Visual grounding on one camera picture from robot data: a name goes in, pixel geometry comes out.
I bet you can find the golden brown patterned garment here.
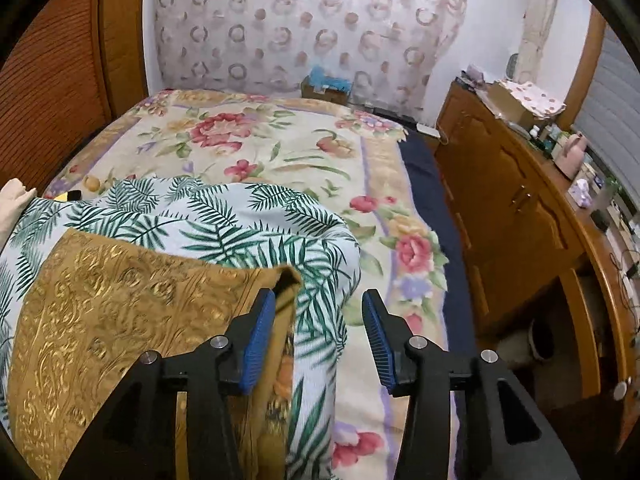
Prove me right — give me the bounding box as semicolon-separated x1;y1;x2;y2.
8;230;302;479

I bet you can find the navy blue mattress sheet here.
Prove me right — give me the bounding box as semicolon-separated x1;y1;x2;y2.
398;129;476;356

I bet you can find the long wooden sideboard cabinet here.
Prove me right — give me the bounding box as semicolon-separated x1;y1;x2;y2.
436;81;639;448

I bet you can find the palm leaf print sheet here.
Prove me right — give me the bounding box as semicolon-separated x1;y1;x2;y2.
1;178;360;479

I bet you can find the purple tissue pack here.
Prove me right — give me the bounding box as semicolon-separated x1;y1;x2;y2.
568;178;592;209

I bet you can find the cream pillow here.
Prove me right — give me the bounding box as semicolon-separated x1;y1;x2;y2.
0;178;37;249

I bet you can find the pink kettle jug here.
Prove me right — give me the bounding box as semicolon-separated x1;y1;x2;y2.
554;132;588;180

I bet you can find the floral bed blanket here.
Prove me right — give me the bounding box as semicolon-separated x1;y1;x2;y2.
47;90;454;479

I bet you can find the grey window roller blind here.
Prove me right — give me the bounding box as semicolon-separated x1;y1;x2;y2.
574;27;640;202

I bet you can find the cardboard box with cloth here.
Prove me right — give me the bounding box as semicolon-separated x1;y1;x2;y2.
486;79;565;129

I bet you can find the wooden louvered wardrobe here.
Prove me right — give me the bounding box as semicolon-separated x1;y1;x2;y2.
1;0;149;190

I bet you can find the blue tissue box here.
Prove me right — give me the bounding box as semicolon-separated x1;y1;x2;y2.
300;66;352;105

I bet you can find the circle pattern sheer curtain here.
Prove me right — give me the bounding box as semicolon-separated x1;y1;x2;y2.
155;0;468;118

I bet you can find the beige tied side curtain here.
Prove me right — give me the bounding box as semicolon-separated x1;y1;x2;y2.
514;0;558;84

